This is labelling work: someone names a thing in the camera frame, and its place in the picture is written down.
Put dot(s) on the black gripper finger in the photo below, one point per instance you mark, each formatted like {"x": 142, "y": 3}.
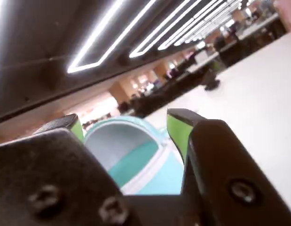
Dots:
{"x": 49, "y": 169}
{"x": 225, "y": 164}

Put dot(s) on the teal whale-shaped bin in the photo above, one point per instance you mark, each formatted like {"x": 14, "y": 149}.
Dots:
{"x": 136, "y": 160}

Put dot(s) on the dark object on table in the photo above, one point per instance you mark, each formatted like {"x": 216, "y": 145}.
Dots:
{"x": 211, "y": 81}

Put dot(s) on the white LED ceiling light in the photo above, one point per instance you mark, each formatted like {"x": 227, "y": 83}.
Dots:
{"x": 137, "y": 53}
{"x": 83, "y": 67}

